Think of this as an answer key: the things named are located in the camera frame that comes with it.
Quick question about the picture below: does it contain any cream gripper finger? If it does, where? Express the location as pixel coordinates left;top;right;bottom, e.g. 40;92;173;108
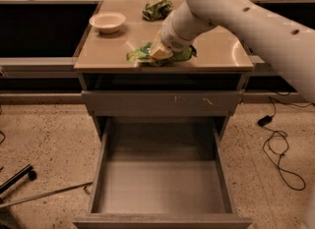
150;40;173;60

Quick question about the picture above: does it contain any green rice chip bag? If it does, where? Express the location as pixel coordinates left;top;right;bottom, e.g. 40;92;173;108
126;42;197;67

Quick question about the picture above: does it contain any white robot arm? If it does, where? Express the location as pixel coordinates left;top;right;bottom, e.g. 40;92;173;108
150;0;315;103

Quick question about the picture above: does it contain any crumpled green snack bag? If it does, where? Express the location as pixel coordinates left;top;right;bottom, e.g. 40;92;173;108
141;0;173;22

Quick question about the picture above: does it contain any grey drawer cabinet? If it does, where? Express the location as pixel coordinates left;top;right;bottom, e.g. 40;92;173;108
75;0;253;135

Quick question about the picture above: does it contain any closed grey top drawer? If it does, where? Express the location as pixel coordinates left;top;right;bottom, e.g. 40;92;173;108
82;90;242;117

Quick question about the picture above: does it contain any open grey drawer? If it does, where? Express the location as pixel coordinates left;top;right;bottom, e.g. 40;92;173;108
74;118;252;229

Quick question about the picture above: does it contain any white bowl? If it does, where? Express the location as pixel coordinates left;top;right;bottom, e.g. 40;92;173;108
89;12;126;34

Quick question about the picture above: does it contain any black power adapter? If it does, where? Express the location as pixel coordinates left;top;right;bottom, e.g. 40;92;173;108
257;115;273;127

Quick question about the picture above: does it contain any thin metal rod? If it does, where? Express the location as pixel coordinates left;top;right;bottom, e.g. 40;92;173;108
0;182;93;209

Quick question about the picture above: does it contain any black caster leg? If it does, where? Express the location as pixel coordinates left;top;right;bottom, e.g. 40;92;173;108
0;164;37;194

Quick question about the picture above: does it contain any black floor cable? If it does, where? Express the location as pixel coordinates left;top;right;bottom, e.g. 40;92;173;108
262;89;313;192

